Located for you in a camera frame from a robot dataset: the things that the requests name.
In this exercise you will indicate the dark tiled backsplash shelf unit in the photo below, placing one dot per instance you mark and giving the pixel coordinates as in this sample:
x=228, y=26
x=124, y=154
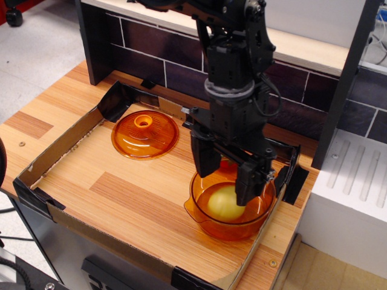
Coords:
x=164, y=56

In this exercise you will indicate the orange transparent pot lid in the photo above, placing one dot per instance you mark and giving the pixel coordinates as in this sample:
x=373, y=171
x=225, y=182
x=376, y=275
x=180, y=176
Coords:
x=145, y=135

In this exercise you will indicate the white toy sink drainboard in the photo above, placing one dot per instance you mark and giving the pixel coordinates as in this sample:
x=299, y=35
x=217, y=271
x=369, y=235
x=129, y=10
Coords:
x=345, y=216

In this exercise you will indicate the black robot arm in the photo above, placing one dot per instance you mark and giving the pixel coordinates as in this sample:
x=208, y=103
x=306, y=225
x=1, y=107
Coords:
x=238, y=51

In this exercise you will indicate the yellow toy potato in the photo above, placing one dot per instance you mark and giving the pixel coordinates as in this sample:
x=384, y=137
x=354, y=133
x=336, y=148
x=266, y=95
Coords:
x=222, y=204

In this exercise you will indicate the black caster wheel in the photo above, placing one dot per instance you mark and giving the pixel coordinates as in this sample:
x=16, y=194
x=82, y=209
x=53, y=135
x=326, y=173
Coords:
x=14, y=17

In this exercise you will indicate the orange transparent plastic pot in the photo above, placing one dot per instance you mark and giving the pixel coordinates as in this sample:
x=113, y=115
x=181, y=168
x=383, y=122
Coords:
x=250, y=223

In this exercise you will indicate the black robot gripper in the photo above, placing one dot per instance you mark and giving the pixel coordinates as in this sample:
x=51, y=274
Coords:
x=233, y=127

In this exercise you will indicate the red toy strawberry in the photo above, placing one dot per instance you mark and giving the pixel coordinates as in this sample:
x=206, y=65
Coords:
x=227, y=164

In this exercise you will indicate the cardboard fence with black tape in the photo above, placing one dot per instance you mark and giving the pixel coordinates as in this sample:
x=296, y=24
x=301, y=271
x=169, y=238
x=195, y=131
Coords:
x=102, y=219

